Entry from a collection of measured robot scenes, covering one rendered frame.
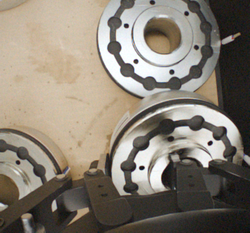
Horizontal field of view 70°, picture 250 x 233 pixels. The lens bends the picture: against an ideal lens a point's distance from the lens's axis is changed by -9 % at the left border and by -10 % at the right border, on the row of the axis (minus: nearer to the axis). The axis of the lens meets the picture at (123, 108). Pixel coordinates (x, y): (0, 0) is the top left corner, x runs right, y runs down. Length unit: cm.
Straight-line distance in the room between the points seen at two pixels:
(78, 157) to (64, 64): 9
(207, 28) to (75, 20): 12
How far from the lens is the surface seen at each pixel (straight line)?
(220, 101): 21
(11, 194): 22
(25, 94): 20
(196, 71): 17
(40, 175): 18
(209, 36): 18
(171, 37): 19
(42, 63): 20
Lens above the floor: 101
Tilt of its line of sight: 87 degrees down
